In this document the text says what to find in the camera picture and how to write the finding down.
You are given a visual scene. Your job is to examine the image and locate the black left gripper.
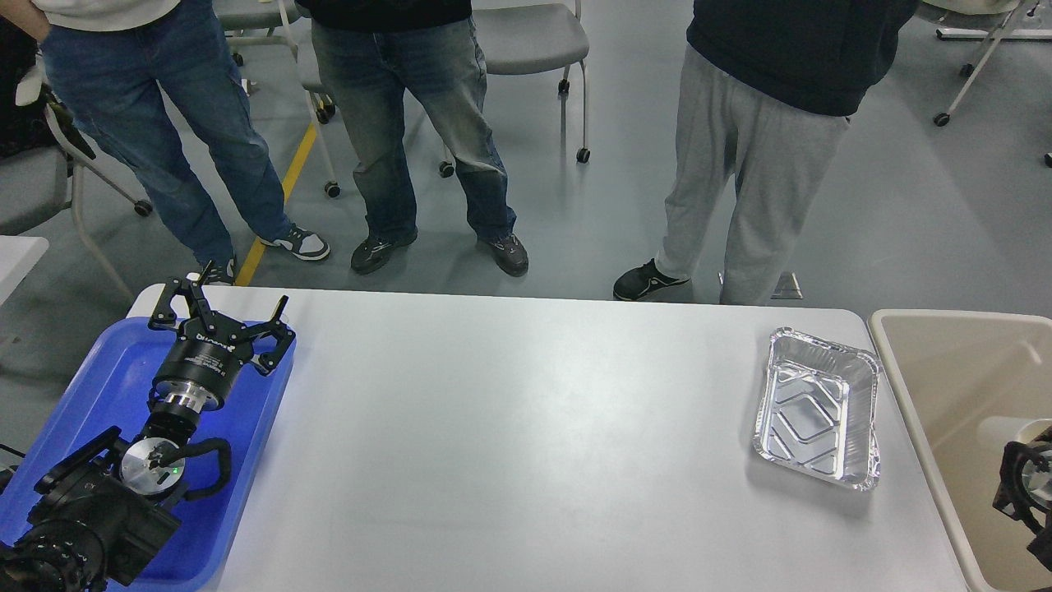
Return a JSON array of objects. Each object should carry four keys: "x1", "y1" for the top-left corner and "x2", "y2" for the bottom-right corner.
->
[{"x1": 149, "y1": 278, "x2": 298, "y2": 410}]

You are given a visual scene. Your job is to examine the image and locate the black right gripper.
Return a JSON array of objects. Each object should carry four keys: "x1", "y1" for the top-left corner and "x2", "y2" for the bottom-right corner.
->
[{"x1": 992, "y1": 428, "x2": 1051, "y2": 534}]

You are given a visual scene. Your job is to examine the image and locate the white paper cup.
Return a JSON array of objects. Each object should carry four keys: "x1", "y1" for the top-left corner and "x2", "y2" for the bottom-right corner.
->
[{"x1": 976, "y1": 415, "x2": 1051, "y2": 452}]

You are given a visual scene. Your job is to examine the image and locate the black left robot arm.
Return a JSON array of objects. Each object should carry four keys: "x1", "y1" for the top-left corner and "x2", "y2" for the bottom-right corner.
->
[{"x1": 2, "y1": 280, "x2": 294, "y2": 591}]

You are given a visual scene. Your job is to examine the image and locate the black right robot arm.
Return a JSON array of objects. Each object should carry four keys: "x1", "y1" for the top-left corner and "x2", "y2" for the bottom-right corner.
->
[{"x1": 993, "y1": 428, "x2": 1051, "y2": 570}]

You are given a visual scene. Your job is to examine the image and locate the blue plastic tray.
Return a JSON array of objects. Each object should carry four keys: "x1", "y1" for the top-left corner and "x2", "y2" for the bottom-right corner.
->
[{"x1": 1, "y1": 317, "x2": 294, "y2": 591}]

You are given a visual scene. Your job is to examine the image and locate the beige plastic bin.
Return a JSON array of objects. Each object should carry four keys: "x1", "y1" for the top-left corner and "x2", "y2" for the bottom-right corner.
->
[{"x1": 869, "y1": 308, "x2": 1051, "y2": 591}]

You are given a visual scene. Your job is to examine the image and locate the aluminium foil tray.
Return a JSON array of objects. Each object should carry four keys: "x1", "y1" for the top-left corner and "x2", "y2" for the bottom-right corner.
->
[{"x1": 752, "y1": 327, "x2": 882, "y2": 492}]

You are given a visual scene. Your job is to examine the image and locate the white side table corner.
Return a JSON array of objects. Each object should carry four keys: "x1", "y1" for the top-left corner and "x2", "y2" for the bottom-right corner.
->
[{"x1": 0, "y1": 234, "x2": 49, "y2": 304}]

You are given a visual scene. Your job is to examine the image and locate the grey chair left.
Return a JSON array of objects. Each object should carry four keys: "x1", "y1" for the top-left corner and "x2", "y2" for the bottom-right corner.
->
[{"x1": 2, "y1": 59, "x2": 153, "y2": 301}]

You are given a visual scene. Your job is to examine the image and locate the grey chair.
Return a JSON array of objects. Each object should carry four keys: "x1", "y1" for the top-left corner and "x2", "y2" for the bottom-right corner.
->
[
  {"x1": 2, "y1": 59, "x2": 153, "y2": 301},
  {"x1": 297, "y1": 0, "x2": 593, "y2": 198}
]

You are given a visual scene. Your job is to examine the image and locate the person in blue jeans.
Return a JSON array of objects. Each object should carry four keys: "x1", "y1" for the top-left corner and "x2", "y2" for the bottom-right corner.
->
[{"x1": 2, "y1": 1, "x2": 330, "y2": 285}]

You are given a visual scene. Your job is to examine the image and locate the person in faded jeans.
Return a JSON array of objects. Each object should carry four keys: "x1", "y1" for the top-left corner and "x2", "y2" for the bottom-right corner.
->
[{"x1": 294, "y1": 0, "x2": 529, "y2": 277}]

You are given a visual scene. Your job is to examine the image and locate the grey chair centre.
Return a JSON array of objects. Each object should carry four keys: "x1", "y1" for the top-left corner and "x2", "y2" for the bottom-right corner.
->
[{"x1": 297, "y1": 0, "x2": 593, "y2": 198}]

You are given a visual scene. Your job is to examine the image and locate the person in grey sweatpants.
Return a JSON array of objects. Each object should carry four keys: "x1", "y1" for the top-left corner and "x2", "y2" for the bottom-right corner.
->
[{"x1": 612, "y1": 1, "x2": 918, "y2": 306}]

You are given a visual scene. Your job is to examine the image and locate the white chair frame right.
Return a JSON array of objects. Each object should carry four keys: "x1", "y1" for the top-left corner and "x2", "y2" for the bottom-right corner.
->
[{"x1": 925, "y1": 1, "x2": 1050, "y2": 127}]

